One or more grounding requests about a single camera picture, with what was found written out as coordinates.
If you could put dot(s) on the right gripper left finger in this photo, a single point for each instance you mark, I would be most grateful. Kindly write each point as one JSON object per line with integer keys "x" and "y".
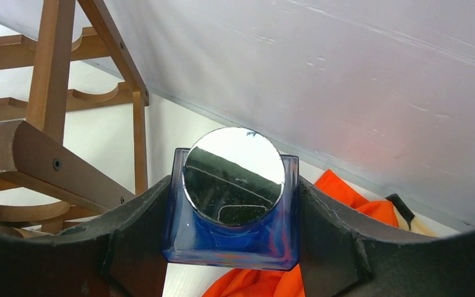
{"x": 115, "y": 254}

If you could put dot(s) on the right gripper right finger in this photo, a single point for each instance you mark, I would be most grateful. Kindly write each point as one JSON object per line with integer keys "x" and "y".
{"x": 347, "y": 253}

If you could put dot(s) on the blue square glass bottle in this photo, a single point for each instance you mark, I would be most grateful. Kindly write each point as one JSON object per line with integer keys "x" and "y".
{"x": 233, "y": 202}

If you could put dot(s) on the brown wooden wine rack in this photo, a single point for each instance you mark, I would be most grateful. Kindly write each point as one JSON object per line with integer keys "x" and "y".
{"x": 32, "y": 154}

